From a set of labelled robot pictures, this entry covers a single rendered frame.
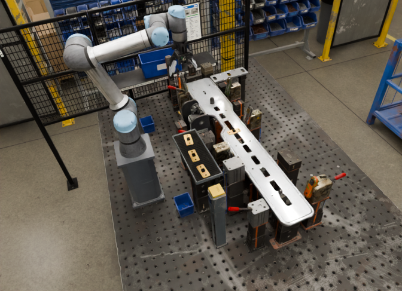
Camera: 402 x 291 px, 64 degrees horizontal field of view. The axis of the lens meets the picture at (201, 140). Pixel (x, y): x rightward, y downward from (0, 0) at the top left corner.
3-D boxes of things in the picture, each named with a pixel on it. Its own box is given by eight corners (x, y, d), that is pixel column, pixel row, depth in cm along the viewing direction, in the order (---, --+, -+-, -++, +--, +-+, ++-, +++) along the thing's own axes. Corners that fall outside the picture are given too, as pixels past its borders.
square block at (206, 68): (215, 103, 274) (213, 66, 250) (206, 106, 273) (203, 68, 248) (211, 98, 280) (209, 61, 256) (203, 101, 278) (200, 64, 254)
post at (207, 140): (216, 185, 209) (213, 140, 182) (209, 188, 208) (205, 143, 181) (213, 180, 213) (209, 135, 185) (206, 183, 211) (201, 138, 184)
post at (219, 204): (228, 244, 178) (227, 195, 148) (216, 249, 176) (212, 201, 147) (222, 233, 183) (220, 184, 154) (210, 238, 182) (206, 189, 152)
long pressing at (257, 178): (322, 212, 156) (322, 210, 155) (282, 229, 150) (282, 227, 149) (209, 77, 252) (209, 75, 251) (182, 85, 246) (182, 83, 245)
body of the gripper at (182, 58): (179, 67, 162) (176, 45, 154) (173, 59, 168) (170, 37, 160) (193, 63, 164) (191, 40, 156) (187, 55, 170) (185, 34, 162)
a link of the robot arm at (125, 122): (118, 145, 170) (111, 125, 161) (118, 129, 180) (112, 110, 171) (140, 141, 171) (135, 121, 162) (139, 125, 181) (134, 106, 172)
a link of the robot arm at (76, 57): (54, 61, 135) (165, 23, 133) (58, 49, 143) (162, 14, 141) (69, 83, 143) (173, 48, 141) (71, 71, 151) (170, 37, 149)
